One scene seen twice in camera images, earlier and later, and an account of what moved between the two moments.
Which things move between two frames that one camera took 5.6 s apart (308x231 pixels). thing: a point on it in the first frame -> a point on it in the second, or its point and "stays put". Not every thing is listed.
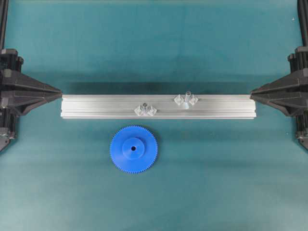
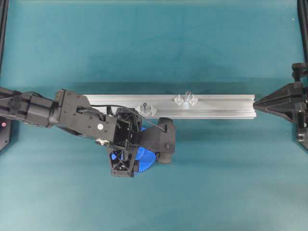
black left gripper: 10,63 -> 121,130
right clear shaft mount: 188,100 stays put
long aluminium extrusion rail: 124,106 stays put
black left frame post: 3,19 stays put
